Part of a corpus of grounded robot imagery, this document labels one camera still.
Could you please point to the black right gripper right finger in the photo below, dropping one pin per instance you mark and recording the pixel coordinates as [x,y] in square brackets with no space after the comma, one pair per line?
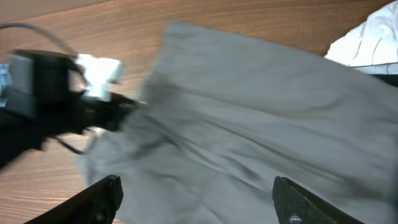
[296,205]

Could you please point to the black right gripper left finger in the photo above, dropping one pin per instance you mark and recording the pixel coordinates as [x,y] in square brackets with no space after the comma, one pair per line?
[97,204]

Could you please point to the white garment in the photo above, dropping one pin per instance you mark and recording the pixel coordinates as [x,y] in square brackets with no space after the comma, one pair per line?
[374,42]

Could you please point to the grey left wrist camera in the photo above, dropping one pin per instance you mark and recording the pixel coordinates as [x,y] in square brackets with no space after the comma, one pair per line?
[20,93]

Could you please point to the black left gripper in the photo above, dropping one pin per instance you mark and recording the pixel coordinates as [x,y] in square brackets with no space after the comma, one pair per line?
[59,109]

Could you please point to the grey cotton shorts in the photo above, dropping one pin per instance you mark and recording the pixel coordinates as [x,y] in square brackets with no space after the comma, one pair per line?
[222,115]

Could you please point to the folded blue denim shorts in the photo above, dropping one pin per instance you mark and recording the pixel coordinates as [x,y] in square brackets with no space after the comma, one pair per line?
[5,80]

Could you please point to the grey striped garment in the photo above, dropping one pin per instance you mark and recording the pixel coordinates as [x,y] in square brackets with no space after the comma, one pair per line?
[380,69]

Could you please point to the black t-shirt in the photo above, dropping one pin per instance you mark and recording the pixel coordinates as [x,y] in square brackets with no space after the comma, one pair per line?
[391,80]

